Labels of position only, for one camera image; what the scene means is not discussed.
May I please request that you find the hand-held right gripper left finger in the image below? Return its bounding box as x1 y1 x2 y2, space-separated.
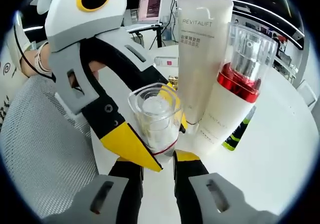
71 158 145 224

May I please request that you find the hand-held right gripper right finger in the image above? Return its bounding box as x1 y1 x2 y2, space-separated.
172 150 245 224

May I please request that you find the small skincare pump bottle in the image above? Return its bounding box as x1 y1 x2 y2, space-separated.
127 82 186 158
153 55 181 67

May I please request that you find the green black skincare sachet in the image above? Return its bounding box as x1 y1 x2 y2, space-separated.
220 105 258 152

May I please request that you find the gold foil skincare sachet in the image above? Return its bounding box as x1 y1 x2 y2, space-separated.
167 75 180 89

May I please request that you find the large red-collared skincare bottle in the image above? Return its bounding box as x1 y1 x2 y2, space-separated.
193 21 279 157

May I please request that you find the white skincare tube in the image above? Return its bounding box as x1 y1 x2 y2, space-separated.
175 0 235 127

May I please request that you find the person's left hand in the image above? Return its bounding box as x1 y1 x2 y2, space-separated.
87 60 106 82

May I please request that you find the white standing desk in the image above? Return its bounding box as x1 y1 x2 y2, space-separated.
124 22 165 47

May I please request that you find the open laptop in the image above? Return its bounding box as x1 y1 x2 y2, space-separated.
136 0 166 25

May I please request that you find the white printed shirt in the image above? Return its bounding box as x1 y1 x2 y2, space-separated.
0 10 35 129

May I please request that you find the grey mesh chair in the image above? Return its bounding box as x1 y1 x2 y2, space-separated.
0 74 100 221

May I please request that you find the white bead bracelet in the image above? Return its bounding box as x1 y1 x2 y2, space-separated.
34 41 53 74

